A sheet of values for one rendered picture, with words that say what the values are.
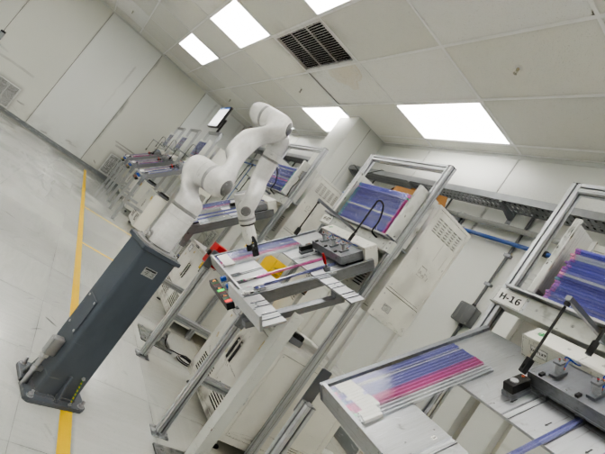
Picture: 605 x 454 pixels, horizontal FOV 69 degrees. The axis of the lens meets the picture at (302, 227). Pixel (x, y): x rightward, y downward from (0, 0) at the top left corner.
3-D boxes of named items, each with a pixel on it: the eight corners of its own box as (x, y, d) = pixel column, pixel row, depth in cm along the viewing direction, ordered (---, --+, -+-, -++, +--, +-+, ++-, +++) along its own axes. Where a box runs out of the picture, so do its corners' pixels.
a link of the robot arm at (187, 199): (185, 213, 177) (221, 165, 178) (156, 190, 184) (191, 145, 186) (200, 222, 188) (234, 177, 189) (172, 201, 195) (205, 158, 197)
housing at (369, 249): (365, 272, 236) (364, 248, 232) (323, 248, 279) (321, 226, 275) (378, 268, 239) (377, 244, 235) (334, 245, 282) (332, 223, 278)
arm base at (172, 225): (145, 245, 170) (174, 206, 171) (130, 227, 184) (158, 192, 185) (182, 266, 182) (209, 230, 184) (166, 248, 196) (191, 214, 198)
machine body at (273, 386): (206, 449, 216) (281, 343, 221) (180, 375, 278) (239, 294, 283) (299, 485, 247) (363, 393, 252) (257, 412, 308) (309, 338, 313)
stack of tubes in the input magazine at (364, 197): (383, 232, 237) (411, 192, 239) (336, 213, 282) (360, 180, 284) (397, 245, 243) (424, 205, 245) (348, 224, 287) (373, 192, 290)
